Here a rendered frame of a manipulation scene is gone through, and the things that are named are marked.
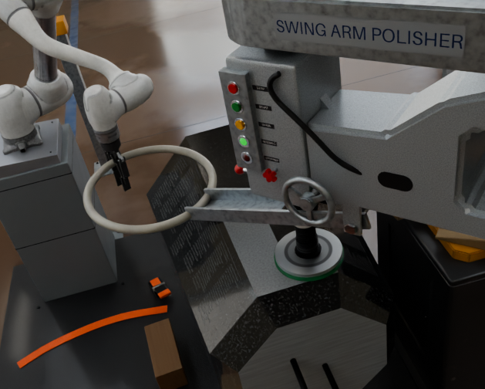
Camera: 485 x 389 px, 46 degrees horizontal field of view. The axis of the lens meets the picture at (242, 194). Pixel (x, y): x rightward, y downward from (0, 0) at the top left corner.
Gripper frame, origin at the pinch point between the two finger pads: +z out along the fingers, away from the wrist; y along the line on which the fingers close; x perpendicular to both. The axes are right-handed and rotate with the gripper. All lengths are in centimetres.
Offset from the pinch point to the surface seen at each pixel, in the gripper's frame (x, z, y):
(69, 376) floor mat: -51, 87, -6
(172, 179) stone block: 22.6, 13.5, -1.1
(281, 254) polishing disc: 11, -5, 81
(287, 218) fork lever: 11, -22, 85
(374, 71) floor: 263, 87, -80
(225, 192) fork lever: 13, -13, 52
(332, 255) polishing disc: 20, -5, 93
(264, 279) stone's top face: 1, -2, 82
